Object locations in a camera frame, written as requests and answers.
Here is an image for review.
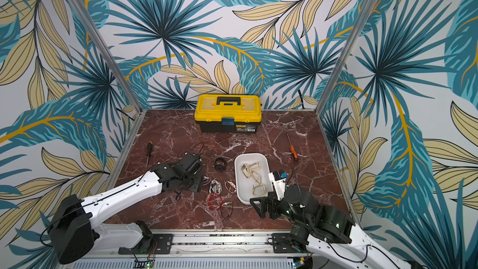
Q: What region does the white pink watch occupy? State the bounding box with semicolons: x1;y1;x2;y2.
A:
202;176;211;186

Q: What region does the white plastic storage tray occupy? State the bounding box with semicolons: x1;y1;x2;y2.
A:
234;153;273;205

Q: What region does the beige square watch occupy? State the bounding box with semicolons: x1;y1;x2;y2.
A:
240;162;261;178

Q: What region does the beige looped watch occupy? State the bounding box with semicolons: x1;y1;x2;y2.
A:
252;183;266;197

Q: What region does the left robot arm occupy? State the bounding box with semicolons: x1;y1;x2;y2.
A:
46;153;204;265

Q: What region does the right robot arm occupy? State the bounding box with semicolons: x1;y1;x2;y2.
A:
250;184;419;269

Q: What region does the black round watch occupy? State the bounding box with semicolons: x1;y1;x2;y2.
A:
214;157;228;173

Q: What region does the red transparent watch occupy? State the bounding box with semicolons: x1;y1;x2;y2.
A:
206;193;223;210

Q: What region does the black yellow screwdriver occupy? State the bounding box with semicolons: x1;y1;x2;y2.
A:
146;141;153;169

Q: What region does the yellow black toolbox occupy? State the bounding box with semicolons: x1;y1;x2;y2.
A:
194;94;262;133

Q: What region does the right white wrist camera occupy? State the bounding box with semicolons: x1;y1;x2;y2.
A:
268;170;287;201

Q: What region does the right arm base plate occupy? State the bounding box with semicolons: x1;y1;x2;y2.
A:
267;232;320;254

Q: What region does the orange handle screwdriver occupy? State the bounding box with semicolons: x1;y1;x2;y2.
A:
286;133;299;161

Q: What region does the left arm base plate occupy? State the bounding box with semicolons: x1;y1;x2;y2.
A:
118;220;174;255

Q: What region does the aluminium front rail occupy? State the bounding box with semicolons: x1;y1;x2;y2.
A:
55;229;385;269

